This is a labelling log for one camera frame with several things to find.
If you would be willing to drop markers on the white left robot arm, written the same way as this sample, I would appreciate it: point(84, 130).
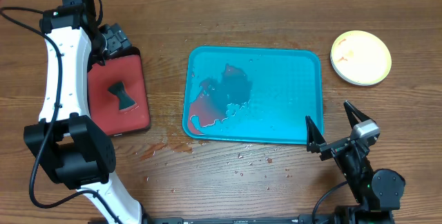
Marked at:
point(66, 143)

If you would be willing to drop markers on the black-handled scrub brush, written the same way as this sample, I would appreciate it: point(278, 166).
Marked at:
point(125, 101)

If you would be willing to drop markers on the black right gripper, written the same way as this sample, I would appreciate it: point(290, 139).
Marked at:
point(316, 142)

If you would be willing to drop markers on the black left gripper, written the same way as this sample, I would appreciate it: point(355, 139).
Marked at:
point(118, 39)

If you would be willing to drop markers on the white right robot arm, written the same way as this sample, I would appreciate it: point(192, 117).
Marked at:
point(377, 192)

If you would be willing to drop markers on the light blue plate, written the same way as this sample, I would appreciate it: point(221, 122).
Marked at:
point(347, 72)

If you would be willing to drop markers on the teal plastic serving tray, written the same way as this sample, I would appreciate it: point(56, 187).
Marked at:
point(252, 94)

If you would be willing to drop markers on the yellow-green plate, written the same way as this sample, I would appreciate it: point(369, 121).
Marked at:
point(365, 52)

